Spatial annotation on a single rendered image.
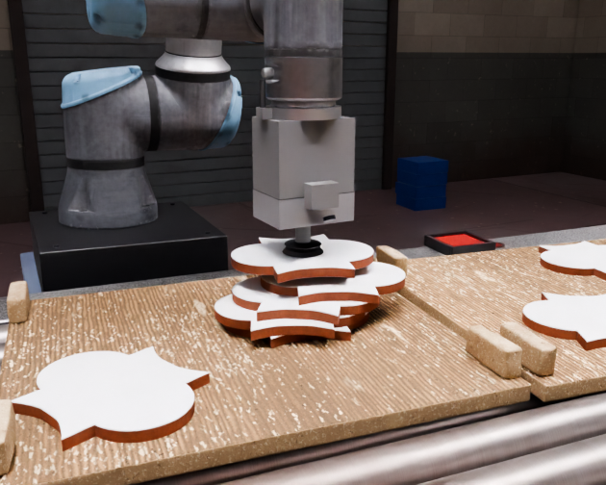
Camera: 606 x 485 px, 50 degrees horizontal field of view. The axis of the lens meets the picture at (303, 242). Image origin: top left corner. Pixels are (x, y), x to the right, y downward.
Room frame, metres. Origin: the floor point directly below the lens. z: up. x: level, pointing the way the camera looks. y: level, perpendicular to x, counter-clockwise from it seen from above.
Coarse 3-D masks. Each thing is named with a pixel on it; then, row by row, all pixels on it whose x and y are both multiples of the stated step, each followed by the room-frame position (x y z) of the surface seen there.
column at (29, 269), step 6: (30, 252) 1.08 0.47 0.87; (24, 258) 1.04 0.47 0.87; (30, 258) 1.04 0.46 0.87; (24, 264) 1.01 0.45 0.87; (30, 264) 1.01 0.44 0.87; (24, 270) 0.98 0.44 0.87; (30, 270) 0.98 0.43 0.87; (36, 270) 0.98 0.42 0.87; (24, 276) 0.95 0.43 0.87; (30, 276) 0.95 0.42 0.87; (36, 276) 0.95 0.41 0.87; (30, 282) 0.92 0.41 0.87; (36, 282) 0.92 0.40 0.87; (30, 288) 0.89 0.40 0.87; (36, 288) 0.89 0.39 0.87
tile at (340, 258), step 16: (272, 240) 0.70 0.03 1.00; (288, 240) 0.70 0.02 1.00; (320, 240) 0.70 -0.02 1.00; (336, 240) 0.70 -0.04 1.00; (240, 256) 0.63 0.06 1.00; (256, 256) 0.63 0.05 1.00; (272, 256) 0.63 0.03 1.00; (288, 256) 0.63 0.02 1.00; (320, 256) 0.63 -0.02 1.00; (336, 256) 0.63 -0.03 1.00; (352, 256) 0.63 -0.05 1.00; (368, 256) 0.64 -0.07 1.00; (256, 272) 0.61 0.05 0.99; (272, 272) 0.61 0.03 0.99; (288, 272) 0.59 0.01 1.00; (304, 272) 0.60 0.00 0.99; (320, 272) 0.60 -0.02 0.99; (336, 272) 0.60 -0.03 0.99; (352, 272) 0.60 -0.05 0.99
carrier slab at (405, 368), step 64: (64, 320) 0.61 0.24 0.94; (128, 320) 0.61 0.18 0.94; (192, 320) 0.61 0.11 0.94; (384, 320) 0.61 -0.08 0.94; (0, 384) 0.48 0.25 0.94; (256, 384) 0.48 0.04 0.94; (320, 384) 0.48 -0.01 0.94; (384, 384) 0.48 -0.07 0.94; (448, 384) 0.48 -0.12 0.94; (512, 384) 0.48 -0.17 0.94; (128, 448) 0.39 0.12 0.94; (192, 448) 0.39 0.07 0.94; (256, 448) 0.40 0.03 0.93
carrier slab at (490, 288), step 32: (448, 256) 0.84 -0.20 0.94; (480, 256) 0.84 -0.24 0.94; (512, 256) 0.84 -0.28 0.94; (416, 288) 0.71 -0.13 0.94; (448, 288) 0.71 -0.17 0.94; (480, 288) 0.71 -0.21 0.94; (512, 288) 0.71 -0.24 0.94; (544, 288) 0.71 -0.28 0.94; (576, 288) 0.71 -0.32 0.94; (448, 320) 0.62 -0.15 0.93; (480, 320) 0.61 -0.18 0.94; (512, 320) 0.61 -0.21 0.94; (576, 352) 0.54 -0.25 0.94; (544, 384) 0.48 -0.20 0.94; (576, 384) 0.49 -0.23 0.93
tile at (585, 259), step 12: (540, 252) 0.85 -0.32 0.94; (552, 252) 0.82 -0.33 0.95; (564, 252) 0.82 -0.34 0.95; (576, 252) 0.82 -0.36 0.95; (588, 252) 0.82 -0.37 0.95; (600, 252) 0.82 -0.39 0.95; (552, 264) 0.77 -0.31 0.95; (564, 264) 0.77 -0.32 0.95; (576, 264) 0.77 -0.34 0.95; (588, 264) 0.77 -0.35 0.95; (600, 264) 0.77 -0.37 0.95; (600, 276) 0.74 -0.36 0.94
